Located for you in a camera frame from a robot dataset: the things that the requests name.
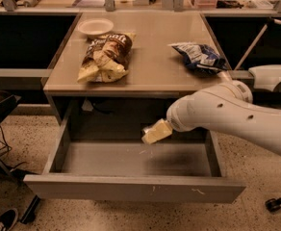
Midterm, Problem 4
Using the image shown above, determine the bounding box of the blue white chip bag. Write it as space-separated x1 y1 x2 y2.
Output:
170 42 227 75

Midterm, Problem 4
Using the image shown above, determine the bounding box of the open grey top drawer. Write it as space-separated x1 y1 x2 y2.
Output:
23 97 247 204

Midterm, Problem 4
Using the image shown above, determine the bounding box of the black white sneaker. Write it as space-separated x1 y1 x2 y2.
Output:
0 208 18 231

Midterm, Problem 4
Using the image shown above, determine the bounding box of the silver blue redbull can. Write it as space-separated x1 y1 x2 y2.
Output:
142 126 150 135

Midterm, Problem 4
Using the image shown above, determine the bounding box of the brown yellow chip bag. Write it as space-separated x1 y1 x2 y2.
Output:
77 33 136 84

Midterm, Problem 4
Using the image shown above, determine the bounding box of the white stick with black tip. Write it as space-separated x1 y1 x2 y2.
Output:
234 17 281 70

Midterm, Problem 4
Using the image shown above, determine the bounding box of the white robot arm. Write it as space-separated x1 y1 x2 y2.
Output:
142 81 281 156

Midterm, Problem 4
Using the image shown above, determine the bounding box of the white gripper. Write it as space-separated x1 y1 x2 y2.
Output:
141 97 192 144

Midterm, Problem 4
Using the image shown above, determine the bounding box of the grey cabinet desk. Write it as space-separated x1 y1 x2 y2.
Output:
44 10 231 120

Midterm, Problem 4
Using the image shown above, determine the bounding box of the black caster wheel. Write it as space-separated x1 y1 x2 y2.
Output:
265 198 281 213

